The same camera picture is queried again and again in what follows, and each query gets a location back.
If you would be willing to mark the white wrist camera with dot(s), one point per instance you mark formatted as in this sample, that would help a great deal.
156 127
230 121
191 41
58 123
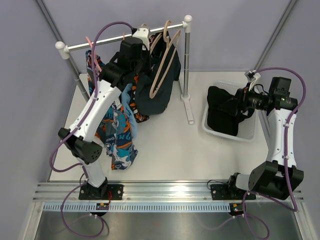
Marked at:
252 77
143 33

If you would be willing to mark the white plastic basket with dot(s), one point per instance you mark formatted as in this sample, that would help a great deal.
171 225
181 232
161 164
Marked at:
247 128

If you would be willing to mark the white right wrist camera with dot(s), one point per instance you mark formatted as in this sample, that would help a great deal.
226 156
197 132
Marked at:
252 77

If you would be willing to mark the aluminium rail front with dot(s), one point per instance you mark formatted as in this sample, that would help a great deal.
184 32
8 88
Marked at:
176 191

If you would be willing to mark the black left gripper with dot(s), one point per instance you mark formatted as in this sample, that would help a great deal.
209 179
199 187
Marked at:
147 67

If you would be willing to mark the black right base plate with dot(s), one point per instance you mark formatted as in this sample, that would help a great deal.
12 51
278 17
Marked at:
225 191

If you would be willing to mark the dark navy shorts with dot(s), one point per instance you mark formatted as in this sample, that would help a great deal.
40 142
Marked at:
159 103

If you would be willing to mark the light blue shorts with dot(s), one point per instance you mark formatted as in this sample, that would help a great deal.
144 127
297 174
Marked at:
125 101

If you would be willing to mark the beige hanger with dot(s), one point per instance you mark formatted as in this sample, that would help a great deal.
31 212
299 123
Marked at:
153 39
170 42

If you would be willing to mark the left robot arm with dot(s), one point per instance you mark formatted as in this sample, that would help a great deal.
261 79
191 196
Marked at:
132 58

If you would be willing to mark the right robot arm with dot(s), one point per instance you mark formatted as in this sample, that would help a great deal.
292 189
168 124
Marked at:
278 176

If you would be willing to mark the white slotted cable duct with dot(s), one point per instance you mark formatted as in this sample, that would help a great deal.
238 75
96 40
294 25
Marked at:
143 207

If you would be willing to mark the skull print colourful shorts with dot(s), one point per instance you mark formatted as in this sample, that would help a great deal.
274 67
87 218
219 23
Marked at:
115 132

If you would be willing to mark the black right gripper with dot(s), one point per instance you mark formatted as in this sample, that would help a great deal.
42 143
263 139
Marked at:
231 106

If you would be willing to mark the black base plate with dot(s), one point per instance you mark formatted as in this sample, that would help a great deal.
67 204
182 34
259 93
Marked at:
225 191
106 192

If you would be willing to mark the orange black camouflage shorts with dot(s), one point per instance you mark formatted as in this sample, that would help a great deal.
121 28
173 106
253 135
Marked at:
133 102

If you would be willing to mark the pink hanger left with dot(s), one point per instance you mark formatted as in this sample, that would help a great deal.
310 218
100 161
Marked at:
97 66

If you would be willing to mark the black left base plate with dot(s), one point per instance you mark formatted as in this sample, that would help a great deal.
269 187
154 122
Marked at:
106 192

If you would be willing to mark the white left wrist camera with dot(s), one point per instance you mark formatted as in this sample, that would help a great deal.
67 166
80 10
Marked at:
143 33

